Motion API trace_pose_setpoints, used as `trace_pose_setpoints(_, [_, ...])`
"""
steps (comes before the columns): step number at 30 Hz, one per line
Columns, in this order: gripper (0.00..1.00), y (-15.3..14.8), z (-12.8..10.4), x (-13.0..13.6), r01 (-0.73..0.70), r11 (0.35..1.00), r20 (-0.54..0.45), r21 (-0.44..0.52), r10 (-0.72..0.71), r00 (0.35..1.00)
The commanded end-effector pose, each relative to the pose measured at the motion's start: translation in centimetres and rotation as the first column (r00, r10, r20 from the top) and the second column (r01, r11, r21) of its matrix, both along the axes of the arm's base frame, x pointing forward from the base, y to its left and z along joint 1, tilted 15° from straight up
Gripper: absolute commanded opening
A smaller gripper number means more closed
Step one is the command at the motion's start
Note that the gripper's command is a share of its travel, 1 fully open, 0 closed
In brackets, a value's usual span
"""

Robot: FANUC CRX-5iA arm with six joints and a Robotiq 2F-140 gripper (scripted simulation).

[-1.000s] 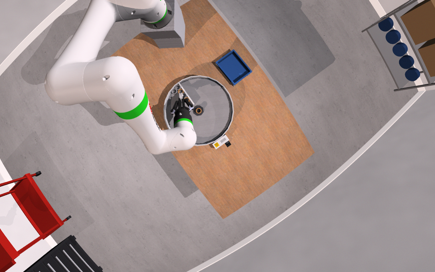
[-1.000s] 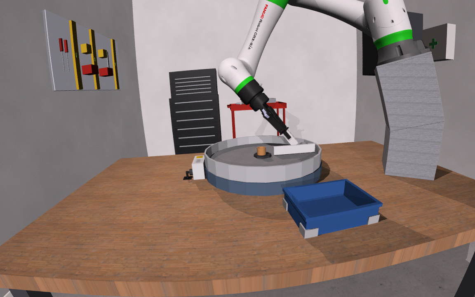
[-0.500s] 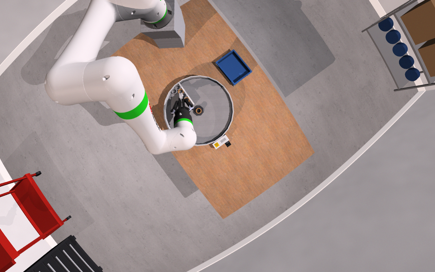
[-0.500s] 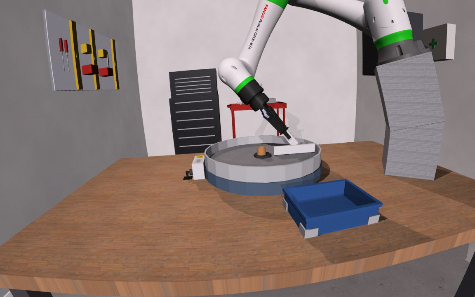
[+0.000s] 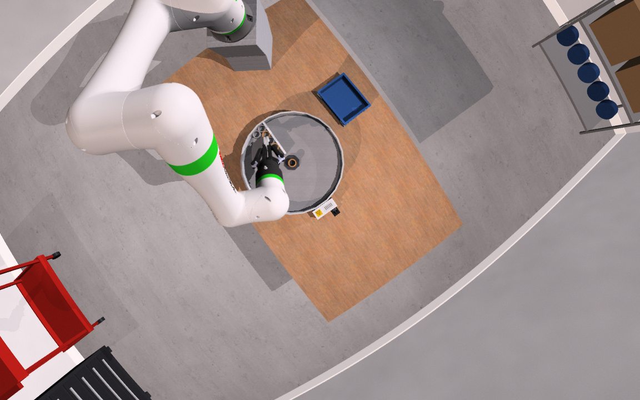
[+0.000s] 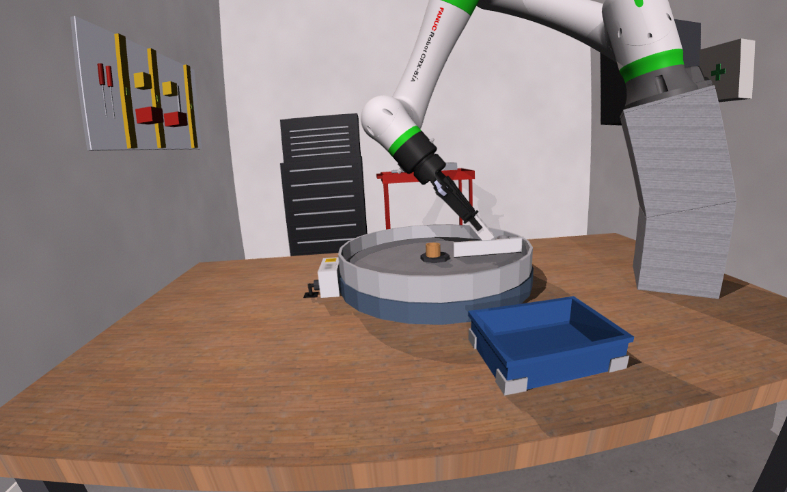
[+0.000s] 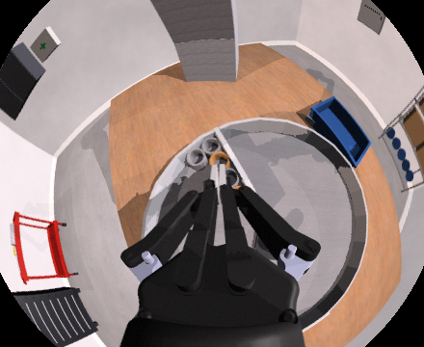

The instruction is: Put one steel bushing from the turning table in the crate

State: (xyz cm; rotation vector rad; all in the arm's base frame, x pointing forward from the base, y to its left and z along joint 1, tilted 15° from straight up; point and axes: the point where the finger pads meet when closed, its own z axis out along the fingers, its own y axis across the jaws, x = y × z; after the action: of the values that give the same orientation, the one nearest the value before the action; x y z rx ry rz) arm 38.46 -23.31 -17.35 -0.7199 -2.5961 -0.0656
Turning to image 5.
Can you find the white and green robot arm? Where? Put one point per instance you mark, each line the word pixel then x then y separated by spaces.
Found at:
pixel 170 117

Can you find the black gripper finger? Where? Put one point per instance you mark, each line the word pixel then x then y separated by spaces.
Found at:
pixel 273 148
pixel 262 152

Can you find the blue open-top crate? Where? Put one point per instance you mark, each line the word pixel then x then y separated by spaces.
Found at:
pixel 343 98

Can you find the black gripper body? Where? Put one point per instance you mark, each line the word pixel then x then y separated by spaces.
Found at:
pixel 274 161

